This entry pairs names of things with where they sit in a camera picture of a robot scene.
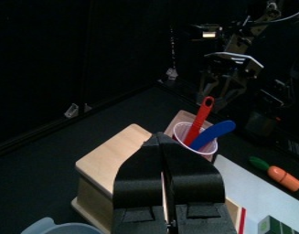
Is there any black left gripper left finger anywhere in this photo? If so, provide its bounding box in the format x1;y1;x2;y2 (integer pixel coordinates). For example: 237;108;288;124
110;132;168;234

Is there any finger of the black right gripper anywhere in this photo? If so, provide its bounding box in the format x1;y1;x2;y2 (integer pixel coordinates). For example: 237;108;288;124
213;76;249;114
195;71;221;106

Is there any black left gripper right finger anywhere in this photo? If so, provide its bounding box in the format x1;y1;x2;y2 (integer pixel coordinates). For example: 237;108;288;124
156;132;239;234

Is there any green toy sushi roll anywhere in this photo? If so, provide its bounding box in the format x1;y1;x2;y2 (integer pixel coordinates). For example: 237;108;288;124
257;215;299;234

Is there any red toy knife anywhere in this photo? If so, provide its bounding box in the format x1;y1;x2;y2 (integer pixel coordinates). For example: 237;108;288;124
181;96;216;147

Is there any blue toy knife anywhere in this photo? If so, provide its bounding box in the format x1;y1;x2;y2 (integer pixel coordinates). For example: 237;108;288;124
188;120;236;152

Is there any white cutting board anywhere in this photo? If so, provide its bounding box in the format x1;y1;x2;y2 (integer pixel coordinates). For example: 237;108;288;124
212;154;299;234

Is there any wooden box with red front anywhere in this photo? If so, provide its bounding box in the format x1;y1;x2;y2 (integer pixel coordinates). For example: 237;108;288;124
70;109;247;234

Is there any red plastic cup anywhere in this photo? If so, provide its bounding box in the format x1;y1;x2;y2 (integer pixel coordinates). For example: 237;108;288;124
170;121;220;163

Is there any orange toy carrot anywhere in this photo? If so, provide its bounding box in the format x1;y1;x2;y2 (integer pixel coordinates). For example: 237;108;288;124
248;155;299;193

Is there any pale bowl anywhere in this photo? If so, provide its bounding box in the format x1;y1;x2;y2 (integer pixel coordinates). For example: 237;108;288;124
20;217;105;234

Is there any white frame corner bracket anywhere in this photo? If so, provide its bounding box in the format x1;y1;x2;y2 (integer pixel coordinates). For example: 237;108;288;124
64;102;92;119
164;67;178;80

